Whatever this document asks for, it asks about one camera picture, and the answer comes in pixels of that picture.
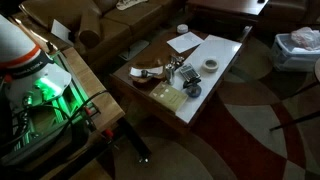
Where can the white paper sheet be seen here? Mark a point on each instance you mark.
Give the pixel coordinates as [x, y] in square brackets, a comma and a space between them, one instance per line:
[216, 50]
[185, 41]

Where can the white plastic bag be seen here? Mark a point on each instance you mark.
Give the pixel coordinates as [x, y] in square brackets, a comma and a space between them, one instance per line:
[306, 37]

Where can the metal cylinder cup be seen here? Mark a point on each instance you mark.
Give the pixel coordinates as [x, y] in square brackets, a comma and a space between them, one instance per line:
[170, 75]

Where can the white round container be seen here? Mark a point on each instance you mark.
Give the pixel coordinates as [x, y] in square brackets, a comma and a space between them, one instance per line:
[182, 28]

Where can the aluminium rail frame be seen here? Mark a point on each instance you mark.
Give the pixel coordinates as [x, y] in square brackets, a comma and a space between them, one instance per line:
[66, 100]

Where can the masking tape roll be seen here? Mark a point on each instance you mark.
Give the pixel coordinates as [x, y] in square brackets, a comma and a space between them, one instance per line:
[210, 69]

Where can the olive paperback book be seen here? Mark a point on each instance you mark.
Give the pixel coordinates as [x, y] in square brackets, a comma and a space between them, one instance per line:
[168, 97]

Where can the brown leather sofa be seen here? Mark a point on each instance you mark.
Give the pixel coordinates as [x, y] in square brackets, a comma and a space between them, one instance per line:
[133, 16]

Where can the grey calculator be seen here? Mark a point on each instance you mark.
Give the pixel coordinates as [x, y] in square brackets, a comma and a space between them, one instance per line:
[189, 72]

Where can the white card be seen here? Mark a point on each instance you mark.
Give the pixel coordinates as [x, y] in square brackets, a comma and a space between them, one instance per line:
[61, 31]

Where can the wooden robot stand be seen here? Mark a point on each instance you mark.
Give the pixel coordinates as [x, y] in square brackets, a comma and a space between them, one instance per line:
[100, 100]

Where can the dark lift-top table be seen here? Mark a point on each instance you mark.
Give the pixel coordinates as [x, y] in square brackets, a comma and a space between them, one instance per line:
[230, 6]

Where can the brown wooden coffee table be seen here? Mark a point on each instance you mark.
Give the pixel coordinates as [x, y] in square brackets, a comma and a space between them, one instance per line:
[156, 53]

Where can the white patterned cloth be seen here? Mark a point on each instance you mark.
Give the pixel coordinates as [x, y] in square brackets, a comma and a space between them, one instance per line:
[130, 4]

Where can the white paper strip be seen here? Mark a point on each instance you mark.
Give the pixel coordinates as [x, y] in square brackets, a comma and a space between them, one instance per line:
[135, 71]

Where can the clear plastic storage bin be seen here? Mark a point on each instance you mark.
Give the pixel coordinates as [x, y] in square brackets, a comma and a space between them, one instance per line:
[286, 58]

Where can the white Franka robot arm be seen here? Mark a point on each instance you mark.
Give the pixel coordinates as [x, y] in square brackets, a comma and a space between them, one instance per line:
[20, 46]

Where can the blue round tape dispenser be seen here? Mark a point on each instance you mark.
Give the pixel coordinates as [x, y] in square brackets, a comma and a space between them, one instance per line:
[194, 91]

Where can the brown armchair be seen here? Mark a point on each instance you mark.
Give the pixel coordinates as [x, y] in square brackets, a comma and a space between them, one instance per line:
[290, 10]

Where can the small black object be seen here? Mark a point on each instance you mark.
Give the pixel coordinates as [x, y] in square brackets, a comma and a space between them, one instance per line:
[261, 1]

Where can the grey flat tablet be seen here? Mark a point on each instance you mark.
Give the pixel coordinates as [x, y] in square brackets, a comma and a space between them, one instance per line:
[135, 49]

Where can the brown cylindrical cushion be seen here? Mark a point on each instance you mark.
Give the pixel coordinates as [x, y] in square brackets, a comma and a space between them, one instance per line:
[89, 31]

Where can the black metal stand leg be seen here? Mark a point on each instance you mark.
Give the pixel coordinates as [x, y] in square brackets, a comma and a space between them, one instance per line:
[135, 140]

